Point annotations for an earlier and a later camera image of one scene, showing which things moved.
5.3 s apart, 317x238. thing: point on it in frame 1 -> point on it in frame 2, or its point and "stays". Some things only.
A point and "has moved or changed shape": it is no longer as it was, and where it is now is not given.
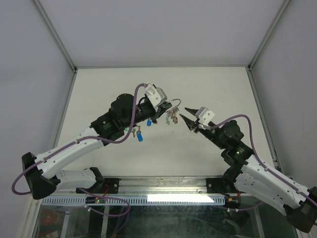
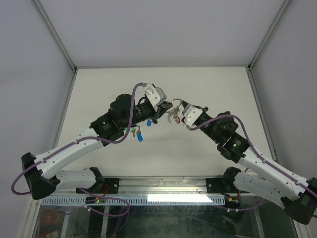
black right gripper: (190, 124) -> (184, 103)
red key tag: (175, 120) has moved or changed shape
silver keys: (172, 112) stays
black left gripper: (161, 109) stays
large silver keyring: (175, 99) stays
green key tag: (127, 129) stays
